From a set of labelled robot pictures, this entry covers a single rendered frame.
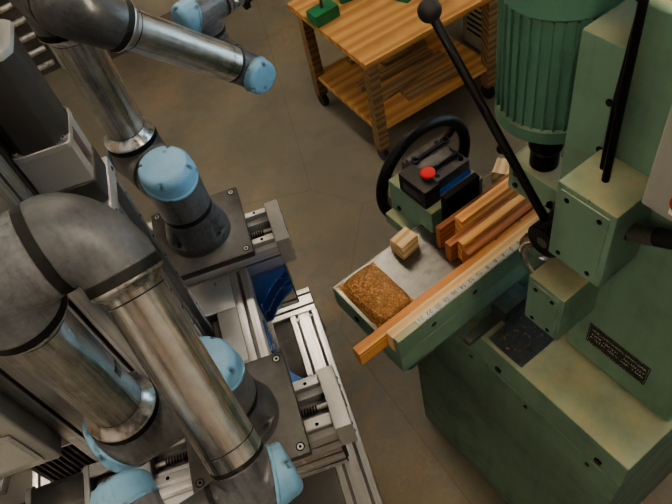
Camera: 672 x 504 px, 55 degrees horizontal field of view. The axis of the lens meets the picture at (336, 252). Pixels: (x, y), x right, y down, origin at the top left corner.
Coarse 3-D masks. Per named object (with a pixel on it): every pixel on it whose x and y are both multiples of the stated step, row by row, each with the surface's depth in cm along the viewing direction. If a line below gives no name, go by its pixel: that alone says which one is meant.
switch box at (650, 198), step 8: (664, 128) 65; (664, 136) 66; (664, 144) 66; (664, 152) 67; (656, 160) 68; (664, 160) 67; (656, 168) 69; (664, 168) 68; (656, 176) 70; (664, 176) 69; (648, 184) 71; (656, 184) 70; (664, 184) 69; (648, 192) 72; (656, 192) 71; (664, 192) 70; (648, 200) 73; (656, 200) 72; (664, 200) 71; (656, 208) 72; (664, 208) 71; (664, 216) 72
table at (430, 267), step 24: (432, 240) 129; (384, 264) 127; (408, 264) 126; (432, 264) 125; (456, 264) 124; (336, 288) 126; (408, 288) 123; (504, 288) 124; (360, 312) 121; (432, 336) 117; (408, 360) 117
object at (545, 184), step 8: (528, 152) 116; (520, 160) 115; (528, 160) 115; (560, 160) 113; (528, 168) 114; (560, 168) 112; (512, 176) 118; (528, 176) 113; (536, 176) 112; (544, 176) 112; (552, 176) 111; (512, 184) 118; (536, 184) 113; (544, 184) 111; (552, 184) 110; (520, 192) 118; (536, 192) 114; (544, 192) 112; (552, 192) 110; (544, 200) 114
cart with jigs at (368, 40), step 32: (320, 0) 242; (352, 0) 253; (384, 0) 250; (416, 0) 246; (448, 0) 242; (480, 0) 239; (320, 32) 246; (352, 32) 240; (384, 32) 237; (416, 32) 234; (320, 64) 281; (352, 64) 285; (384, 64) 279; (416, 64) 275; (448, 64) 274; (480, 64) 270; (320, 96) 293; (352, 96) 272; (384, 96) 266; (416, 96) 264; (384, 128) 256; (384, 160) 269
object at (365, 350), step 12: (480, 252) 120; (468, 264) 119; (456, 276) 118; (432, 288) 117; (420, 300) 116; (408, 312) 115; (384, 324) 114; (372, 336) 113; (384, 336) 113; (360, 348) 112; (372, 348) 113; (360, 360) 113
